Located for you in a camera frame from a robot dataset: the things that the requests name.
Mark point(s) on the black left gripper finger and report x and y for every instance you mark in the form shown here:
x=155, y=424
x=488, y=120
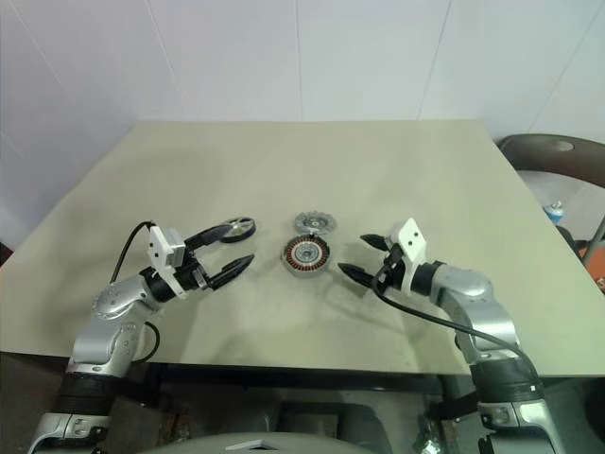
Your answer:
x=234, y=269
x=208, y=236

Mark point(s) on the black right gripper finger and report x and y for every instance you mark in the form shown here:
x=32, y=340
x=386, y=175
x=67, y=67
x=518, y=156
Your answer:
x=376, y=241
x=361, y=276

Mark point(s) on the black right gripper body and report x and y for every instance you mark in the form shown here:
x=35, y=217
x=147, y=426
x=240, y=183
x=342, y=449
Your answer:
x=393, y=274

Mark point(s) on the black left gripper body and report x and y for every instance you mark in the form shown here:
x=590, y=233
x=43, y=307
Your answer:
x=196, y=276

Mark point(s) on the dark metal wheel disc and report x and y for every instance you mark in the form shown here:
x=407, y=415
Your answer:
x=242, y=236

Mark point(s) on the black gear-like wheel part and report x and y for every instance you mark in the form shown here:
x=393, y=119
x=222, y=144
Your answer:
x=313, y=221

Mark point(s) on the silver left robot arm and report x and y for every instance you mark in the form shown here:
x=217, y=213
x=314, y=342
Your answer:
x=101, y=331

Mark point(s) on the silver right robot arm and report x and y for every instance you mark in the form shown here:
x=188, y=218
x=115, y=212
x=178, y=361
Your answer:
x=487, y=312

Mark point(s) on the motor stator with copper windings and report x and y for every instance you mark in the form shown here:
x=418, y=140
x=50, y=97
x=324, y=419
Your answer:
x=308, y=255

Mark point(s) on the dark grey rounded shape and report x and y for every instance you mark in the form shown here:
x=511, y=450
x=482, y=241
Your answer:
x=352, y=413

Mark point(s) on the grey robot torso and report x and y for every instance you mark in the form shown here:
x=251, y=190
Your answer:
x=212, y=442

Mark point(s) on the small plastic bottle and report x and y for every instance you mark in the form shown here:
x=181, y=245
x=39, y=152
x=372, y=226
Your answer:
x=556, y=212

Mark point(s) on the dark folding chair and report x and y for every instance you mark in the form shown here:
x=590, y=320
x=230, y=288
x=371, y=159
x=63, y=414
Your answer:
x=529, y=146

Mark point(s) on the orange round object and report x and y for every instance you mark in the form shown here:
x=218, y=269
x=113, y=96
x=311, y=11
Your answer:
x=596, y=265

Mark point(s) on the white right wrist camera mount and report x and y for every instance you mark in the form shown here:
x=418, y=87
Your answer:
x=412, y=241

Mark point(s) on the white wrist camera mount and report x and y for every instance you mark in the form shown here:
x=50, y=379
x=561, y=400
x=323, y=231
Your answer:
x=160, y=248
x=412, y=241

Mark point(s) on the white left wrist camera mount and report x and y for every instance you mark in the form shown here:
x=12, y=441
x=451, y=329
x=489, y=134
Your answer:
x=160, y=248

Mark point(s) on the black table frame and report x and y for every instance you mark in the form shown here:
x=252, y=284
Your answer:
x=283, y=378

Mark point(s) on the shiny metal bracket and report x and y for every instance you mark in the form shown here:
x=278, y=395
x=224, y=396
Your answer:
x=429, y=437

